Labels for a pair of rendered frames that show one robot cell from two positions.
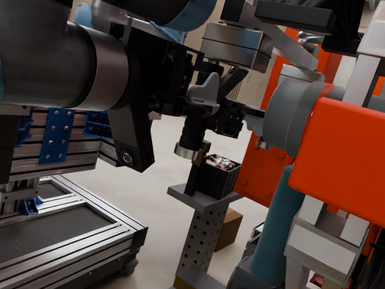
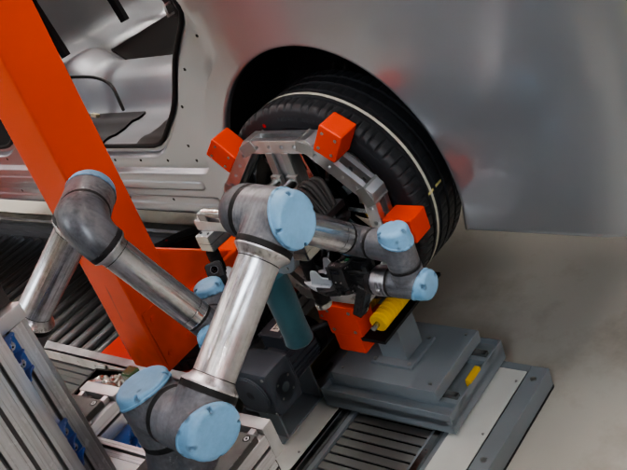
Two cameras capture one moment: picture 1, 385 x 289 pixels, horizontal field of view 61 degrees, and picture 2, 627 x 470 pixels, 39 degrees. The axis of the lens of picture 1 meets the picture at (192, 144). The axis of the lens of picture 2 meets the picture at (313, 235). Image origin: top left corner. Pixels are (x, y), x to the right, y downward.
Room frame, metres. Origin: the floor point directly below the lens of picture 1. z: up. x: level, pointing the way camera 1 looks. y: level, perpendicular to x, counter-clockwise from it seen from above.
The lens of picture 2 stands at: (-0.05, 1.88, 1.97)
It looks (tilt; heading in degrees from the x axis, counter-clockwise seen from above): 27 degrees down; 285
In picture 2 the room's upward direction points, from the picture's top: 21 degrees counter-clockwise
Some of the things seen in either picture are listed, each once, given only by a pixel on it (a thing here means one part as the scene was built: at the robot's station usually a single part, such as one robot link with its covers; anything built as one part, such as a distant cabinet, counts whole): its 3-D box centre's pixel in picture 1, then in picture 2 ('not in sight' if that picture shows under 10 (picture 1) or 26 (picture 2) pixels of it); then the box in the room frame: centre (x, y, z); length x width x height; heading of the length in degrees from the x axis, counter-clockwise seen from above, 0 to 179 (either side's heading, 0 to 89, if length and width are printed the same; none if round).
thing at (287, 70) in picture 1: (301, 79); (214, 234); (0.78, -0.20, 0.93); 0.09 x 0.05 x 0.05; 59
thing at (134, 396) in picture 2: not in sight; (154, 405); (0.73, 0.58, 0.98); 0.13 x 0.12 x 0.14; 142
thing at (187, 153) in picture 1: (200, 108); (314, 281); (0.50, 0.00, 0.83); 0.04 x 0.04 x 0.16
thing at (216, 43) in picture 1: (236, 46); (308, 241); (0.49, -0.02, 0.93); 0.09 x 0.05 x 0.05; 59
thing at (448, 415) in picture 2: not in sight; (411, 372); (0.44, -0.43, 0.13); 0.50 x 0.36 x 0.10; 149
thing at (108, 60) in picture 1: (86, 69); (383, 281); (0.31, 0.12, 0.85); 0.08 x 0.05 x 0.08; 60
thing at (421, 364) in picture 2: not in sight; (395, 327); (0.44, -0.43, 0.32); 0.40 x 0.30 x 0.28; 149
